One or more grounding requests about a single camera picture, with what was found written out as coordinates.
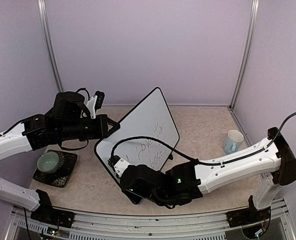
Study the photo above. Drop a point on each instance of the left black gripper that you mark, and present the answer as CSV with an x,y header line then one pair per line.
x,y
102,128

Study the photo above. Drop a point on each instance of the white whiteboard black frame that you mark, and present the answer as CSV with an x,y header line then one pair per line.
x,y
150,118

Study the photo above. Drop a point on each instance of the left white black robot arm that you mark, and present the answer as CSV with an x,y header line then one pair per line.
x,y
72,117

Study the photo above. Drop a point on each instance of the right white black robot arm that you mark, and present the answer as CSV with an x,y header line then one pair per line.
x,y
191,180

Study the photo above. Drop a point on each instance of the pale green ceramic bowl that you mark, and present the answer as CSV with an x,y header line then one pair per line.
x,y
48,163

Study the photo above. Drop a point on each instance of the light blue ceramic mug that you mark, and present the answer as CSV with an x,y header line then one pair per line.
x,y
233,141

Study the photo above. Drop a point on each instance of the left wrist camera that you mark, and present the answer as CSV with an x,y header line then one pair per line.
x,y
95,102

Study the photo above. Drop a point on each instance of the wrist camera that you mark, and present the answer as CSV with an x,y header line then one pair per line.
x,y
118,165
95,102

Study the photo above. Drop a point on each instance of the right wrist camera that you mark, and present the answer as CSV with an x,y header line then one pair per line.
x,y
118,165

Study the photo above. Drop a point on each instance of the aluminium front rail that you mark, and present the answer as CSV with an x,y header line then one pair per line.
x,y
103,226

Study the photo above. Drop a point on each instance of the left aluminium corner post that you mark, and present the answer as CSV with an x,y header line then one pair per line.
x,y
47,35

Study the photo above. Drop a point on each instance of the aluminium corner post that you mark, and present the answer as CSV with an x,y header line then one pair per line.
x,y
246,54
47,35

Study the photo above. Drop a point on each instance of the right aluminium corner post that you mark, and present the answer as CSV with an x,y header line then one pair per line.
x,y
246,54

